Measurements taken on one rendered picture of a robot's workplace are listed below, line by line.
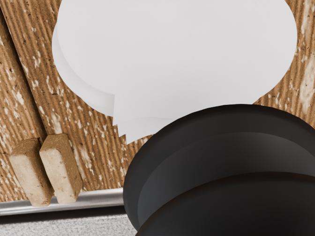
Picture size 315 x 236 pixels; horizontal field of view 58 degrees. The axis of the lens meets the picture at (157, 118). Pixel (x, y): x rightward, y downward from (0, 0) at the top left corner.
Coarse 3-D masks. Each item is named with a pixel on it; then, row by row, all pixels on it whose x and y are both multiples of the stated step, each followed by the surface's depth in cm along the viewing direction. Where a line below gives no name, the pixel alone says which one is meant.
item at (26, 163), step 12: (24, 144) 24; (36, 144) 24; (12, 156) 23; (24, 156) 22; (36, 156) 24; (24, 168) 23; (36, 168) 24; (24, 180) 24; (36, 180) 24; (48, 180) 26; (36, 192) 24; (48, 192) 25; (36, 204) 25; (48, 204) 25
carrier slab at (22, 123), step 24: (0, 24) 21; (0, 48) 21; (0, 72) 22; (0, 96) 23; (24, 96) 23; (0, 120) 24; (24, 120) 24; (0, 144) 25; (0, 168) 26; (0, 192) 28; (24, 192) 28
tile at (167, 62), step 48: (96, 0) 16; (144, 0) 16; (192, 0) 16; (240, 0) 16; (96, 48) 18; (144, 48) 18; (192, 48) 18; (240, 48) 18; (288, 48) 18; (144, 96) 19; (192, 96) 19; (240, 96) 19
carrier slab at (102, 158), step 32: (0, 0) 19; (32, 0) 19; (288, 0) 20; (32, 32) 20; (32, 64) 22; (64, 96) 23; (288, 96) 23; (64, 128) 24; (96, 128) 24; (96, 160) 26; (128, 160) 26
